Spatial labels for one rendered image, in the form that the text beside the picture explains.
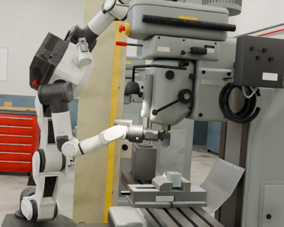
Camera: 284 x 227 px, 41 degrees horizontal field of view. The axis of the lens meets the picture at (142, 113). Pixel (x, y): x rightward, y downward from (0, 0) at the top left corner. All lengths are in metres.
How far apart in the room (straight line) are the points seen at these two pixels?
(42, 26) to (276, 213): 9.58
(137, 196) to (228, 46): 0.83
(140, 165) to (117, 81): 1.55
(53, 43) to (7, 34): 8.91
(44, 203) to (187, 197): 1.01
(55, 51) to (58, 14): 8.96
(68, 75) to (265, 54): 0.96
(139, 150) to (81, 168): 1.53
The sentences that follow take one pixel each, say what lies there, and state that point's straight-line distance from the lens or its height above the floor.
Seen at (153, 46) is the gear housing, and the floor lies 1.67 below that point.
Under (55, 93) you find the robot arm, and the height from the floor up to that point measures 1.43.
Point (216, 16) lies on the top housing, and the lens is 1.88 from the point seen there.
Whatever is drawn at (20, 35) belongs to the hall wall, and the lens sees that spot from 10.95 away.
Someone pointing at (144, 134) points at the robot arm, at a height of 1.25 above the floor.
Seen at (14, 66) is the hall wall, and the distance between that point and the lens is 10.89.
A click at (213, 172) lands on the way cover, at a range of 2.18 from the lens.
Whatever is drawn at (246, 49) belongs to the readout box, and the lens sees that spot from 1.66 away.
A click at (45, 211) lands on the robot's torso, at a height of 0.69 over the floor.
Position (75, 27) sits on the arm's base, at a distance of 2.19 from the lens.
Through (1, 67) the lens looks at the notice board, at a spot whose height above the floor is 1.92.
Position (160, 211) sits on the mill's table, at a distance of 1.68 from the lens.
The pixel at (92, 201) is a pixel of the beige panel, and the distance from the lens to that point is 3.72.
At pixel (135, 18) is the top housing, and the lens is 1.79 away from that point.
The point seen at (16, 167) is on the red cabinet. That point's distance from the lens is 6.46.
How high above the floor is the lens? 1.45
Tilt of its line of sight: 3 degrees down
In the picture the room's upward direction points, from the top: 4 degrees clockwise
